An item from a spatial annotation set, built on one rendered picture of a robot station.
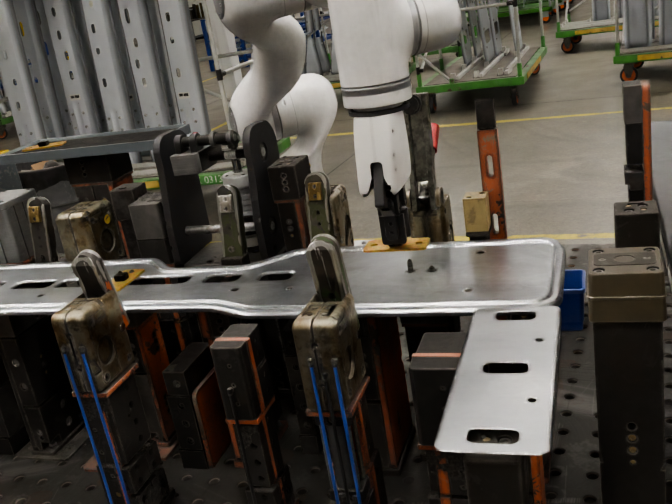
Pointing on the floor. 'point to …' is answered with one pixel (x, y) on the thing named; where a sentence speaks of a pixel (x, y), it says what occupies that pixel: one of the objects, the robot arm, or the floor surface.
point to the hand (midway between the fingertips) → (395, 225)
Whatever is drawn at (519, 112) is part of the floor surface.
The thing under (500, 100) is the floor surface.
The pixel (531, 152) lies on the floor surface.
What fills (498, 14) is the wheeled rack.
